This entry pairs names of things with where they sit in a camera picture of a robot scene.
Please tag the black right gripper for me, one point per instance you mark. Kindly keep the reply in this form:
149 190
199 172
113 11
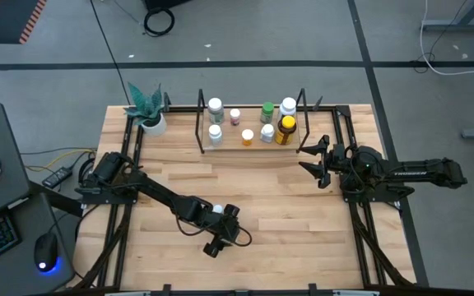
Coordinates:
337 162

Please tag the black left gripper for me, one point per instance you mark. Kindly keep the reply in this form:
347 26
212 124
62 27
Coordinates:
226 228

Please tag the small white printed-cap bottle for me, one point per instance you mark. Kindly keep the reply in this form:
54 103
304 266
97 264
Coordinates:
218 209

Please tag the amber bottle yellow cap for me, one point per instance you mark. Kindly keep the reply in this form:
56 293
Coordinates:
288 122

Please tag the white medicine bottle white cap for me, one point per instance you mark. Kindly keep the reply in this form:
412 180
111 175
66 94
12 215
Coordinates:
215 130
267 129

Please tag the tall white bottle white cap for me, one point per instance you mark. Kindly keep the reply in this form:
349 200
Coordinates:
289 104

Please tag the green cap medicine bottle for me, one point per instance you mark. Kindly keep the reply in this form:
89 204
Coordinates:
267 107

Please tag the orange pill bottle white cap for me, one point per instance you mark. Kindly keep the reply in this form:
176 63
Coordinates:
247 134

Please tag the small bottle pink label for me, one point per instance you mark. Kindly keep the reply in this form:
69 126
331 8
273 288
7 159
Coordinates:
235 113

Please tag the large clear bottle green label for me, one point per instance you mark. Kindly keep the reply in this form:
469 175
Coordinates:
215 103

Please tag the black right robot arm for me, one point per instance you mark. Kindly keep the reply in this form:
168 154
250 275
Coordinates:
418 172

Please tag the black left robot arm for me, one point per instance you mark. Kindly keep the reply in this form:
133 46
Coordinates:
159 193

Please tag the green plant in white pot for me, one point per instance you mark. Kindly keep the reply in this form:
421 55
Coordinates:
154 127

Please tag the black power adapter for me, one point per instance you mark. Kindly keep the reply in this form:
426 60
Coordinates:
57 177

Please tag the black computer mouse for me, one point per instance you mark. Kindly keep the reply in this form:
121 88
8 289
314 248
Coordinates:
45 251

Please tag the dark grey desk top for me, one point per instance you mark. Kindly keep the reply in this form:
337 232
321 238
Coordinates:
23 283

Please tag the black box on floor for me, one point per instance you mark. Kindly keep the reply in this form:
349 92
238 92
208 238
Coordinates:
163 3

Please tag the dark mat orange striped edges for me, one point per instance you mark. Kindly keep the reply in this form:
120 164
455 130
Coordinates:
6 20

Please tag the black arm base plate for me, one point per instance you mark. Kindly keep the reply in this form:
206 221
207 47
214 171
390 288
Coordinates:
109 200
379 197

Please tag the wooden shelf black metal frame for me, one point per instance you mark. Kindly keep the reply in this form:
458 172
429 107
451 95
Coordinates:
230 141

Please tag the black aluminium table frame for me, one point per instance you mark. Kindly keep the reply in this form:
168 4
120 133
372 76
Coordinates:
181 109

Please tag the grey metal desk frame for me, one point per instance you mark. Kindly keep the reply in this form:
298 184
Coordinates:
459 25

